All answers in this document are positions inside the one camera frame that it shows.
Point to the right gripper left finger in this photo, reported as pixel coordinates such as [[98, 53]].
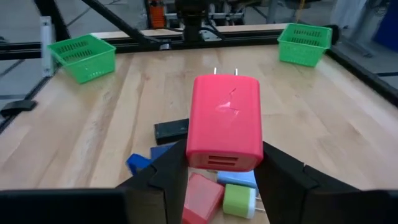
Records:
[[161, 193]]

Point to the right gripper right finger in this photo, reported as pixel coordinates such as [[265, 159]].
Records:
[[295, 193]]

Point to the blue plastic clip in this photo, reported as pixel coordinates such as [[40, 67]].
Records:
[[136, 161]]

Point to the red dual-port wall charger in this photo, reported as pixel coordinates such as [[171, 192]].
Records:
[[202, 199], [224, 124]]

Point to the blue rectangular block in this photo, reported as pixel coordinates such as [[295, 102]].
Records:
[[158, 152]]

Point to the green cube charger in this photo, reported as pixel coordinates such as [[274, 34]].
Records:
[[237, 200]]

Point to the light blue wall charger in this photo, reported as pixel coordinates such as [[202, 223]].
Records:
[[236, 179]]

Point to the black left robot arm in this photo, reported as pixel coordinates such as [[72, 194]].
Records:
[[192, 15]]

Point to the black rectangular block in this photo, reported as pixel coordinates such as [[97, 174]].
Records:
[[171, 130]]

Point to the green plastic mesh basket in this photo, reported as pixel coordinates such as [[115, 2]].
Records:
[[298, 53], [84, 67]]

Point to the orange device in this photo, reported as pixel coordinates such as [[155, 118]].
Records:
[[157, 14]]

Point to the blue bin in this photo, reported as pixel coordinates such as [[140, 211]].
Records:
[[387, 25]]

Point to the black aluminium table frame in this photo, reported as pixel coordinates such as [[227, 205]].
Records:
[[248, 40]]

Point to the black frame clamp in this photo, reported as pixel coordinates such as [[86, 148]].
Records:
[[18, 107]]

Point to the white metal bracket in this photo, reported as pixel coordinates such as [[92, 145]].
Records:
[[46, 46]]

